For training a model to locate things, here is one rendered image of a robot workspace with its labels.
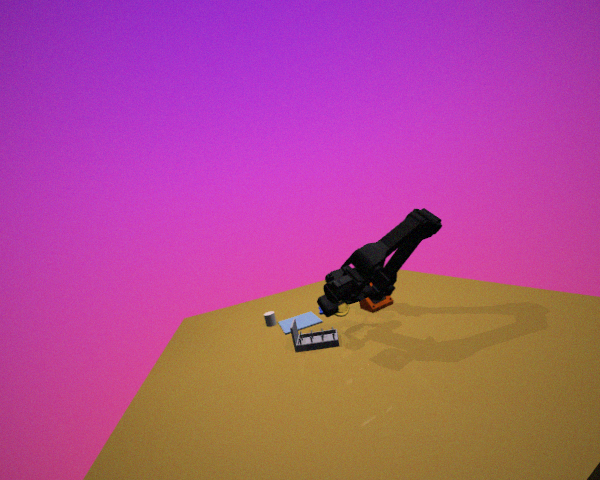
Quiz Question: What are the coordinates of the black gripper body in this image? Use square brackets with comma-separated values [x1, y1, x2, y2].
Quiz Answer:
[317, 284, 374, 318]

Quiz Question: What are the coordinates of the grey dish rack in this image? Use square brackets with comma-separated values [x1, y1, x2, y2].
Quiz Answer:
[290, 318, 339, 353]

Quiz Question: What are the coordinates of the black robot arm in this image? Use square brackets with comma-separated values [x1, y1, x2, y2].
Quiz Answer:
[324, 208, 442, 305]

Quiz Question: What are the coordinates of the light blue mat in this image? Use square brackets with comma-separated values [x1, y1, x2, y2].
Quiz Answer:
[278, 311, 323, 335]

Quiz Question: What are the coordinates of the yellow round plate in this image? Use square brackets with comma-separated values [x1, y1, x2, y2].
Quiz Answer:
[334, 303, 349, 317]

